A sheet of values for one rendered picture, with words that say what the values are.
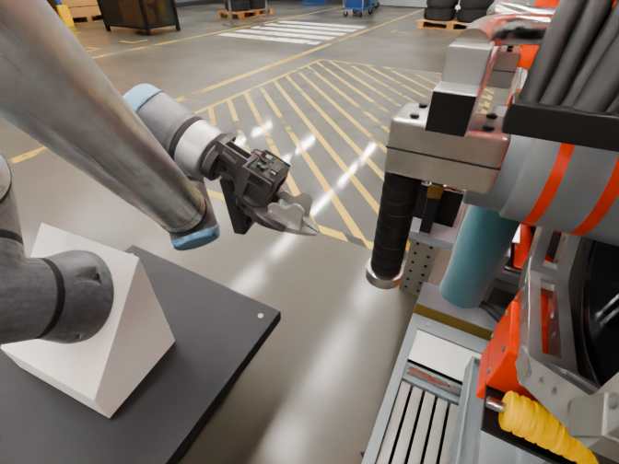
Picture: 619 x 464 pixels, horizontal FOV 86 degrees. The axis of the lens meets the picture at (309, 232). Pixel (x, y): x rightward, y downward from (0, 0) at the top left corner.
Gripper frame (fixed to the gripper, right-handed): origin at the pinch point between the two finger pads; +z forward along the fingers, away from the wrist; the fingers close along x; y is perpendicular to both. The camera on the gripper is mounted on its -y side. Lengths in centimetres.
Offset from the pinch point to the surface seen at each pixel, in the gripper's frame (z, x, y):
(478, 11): 32, 830, -25
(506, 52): 9.5, 19.8, 33.1
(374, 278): 9.5, -13.3, 12.5
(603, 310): 45.7, 7.6, 14.0
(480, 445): 57, -1, -25
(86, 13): -736, 615, -404
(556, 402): 31.3, -16.6, 15.3
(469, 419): 60, 8, -32
